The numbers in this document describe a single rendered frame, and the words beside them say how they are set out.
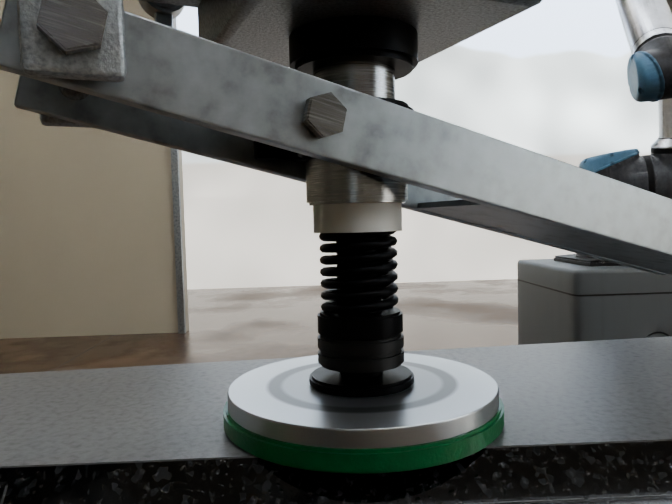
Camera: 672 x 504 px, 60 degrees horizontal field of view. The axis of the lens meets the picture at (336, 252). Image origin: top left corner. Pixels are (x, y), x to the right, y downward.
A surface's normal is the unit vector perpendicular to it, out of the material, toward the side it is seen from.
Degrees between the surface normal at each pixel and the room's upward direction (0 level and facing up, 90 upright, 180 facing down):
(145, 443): 0
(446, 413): 0
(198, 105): 90
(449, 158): 90
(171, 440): 0
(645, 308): 90
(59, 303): 90
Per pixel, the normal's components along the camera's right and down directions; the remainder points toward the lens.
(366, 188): 0.12, 0.05
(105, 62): 0.40, 0.04
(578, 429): -0.03, -1.00
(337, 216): -0.45, 0.06
